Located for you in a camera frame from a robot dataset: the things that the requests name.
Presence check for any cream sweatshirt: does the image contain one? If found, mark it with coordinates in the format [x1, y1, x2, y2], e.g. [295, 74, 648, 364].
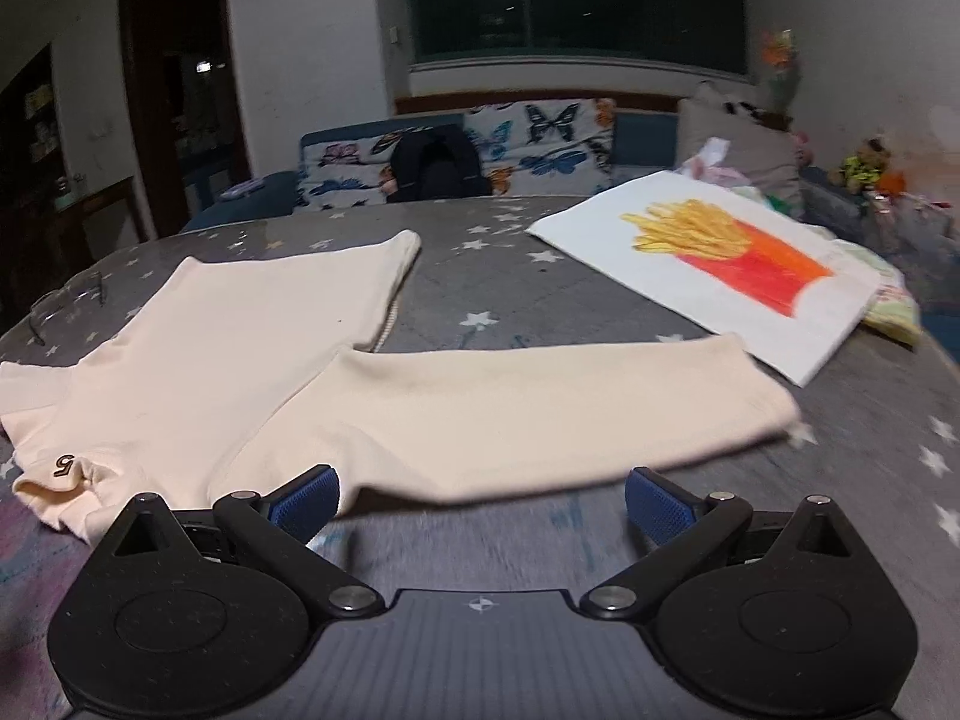
[2, 231, 800, 543]

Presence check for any white fries print bag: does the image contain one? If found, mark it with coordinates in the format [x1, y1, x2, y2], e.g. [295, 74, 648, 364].
[527, 171, 880, 387]

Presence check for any light green folded cloth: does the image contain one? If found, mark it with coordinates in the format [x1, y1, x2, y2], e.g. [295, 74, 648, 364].
[836, 241, 921, 348]

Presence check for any blue sofa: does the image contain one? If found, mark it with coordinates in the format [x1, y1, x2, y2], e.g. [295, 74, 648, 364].
[187, 98, 958, 346]

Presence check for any beige pillow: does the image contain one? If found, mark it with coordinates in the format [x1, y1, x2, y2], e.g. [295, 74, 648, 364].
[675, 85, 804, 218]

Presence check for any yellow green plush toy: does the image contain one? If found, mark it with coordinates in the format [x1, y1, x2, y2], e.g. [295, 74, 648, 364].
[832, 137, 907, 195]

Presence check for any black backpack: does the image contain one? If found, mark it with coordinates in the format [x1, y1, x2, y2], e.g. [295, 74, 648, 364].
[387, 124, 491, 203]

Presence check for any butterfly print sofa cushion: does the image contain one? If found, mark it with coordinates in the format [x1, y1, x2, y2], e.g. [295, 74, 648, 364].
[298, 98, 617, 210]

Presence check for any artificial flower bouquet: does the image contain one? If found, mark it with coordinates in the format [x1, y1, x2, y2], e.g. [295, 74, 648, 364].
[760, 29, 802, 114]

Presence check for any dark window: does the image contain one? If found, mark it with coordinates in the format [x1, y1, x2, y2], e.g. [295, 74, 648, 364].
[412, 0, 747, 75]

